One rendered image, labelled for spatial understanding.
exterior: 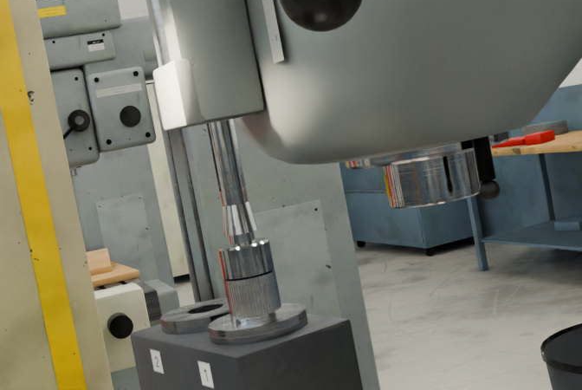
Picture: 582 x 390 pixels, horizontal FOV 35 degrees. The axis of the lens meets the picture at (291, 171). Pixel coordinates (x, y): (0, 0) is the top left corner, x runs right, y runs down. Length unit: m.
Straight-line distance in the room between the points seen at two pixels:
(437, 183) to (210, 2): 0.14
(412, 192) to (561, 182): 6.81
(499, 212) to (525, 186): 0.47
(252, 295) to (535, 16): 0.47
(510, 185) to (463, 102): 7.38
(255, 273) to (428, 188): 0.38
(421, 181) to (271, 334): 0.37
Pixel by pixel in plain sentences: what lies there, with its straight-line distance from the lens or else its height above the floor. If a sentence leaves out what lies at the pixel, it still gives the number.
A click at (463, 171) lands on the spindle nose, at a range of 0.47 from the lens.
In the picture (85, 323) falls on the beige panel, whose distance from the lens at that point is 2.19.
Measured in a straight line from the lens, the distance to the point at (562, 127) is 6.80.
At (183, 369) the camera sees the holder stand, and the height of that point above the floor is 1.13.
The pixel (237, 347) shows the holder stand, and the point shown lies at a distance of 0.81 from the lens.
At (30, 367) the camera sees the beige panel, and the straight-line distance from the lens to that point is 2.19.
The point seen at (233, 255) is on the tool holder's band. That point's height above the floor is 1.23.
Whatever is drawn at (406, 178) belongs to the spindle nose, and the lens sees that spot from 0.47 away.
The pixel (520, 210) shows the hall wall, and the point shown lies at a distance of 7.75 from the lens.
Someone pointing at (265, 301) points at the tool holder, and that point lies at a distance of 0.83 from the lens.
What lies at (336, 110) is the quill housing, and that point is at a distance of 0.40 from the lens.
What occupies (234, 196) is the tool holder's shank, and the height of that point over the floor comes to 1.28.
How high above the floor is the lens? 1.33
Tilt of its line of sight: 3 degrees down
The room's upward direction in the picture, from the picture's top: 11 degrees counter-clockwise
